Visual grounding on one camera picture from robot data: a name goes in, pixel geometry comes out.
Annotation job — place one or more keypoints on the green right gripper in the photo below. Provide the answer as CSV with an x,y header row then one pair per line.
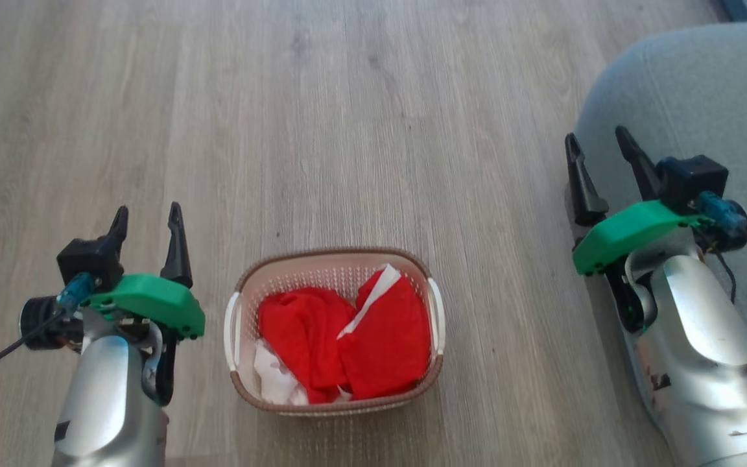
x,y
633,230

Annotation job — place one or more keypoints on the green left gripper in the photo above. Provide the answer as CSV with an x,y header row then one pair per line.
x,y
153,301

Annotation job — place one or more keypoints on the red garment with white trim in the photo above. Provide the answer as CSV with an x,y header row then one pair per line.
x,y
386,344

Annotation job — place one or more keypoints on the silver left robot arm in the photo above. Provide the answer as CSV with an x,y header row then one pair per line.
x,y
98,402

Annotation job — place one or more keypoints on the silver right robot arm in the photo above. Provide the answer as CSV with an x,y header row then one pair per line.
x,y
704,350

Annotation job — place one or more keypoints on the grey fabric sofa seat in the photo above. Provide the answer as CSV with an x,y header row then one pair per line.
x,y
691,84

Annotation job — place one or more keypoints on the cream perforated laundry basket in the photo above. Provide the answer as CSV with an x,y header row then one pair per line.
x,y
321,269

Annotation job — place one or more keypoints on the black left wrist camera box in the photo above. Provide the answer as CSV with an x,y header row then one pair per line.
x,y
88,259

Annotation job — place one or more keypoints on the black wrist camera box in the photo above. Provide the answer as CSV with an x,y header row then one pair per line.
x,y
694,181
88,259

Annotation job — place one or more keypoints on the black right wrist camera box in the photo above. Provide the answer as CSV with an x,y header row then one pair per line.
x,y
694,181

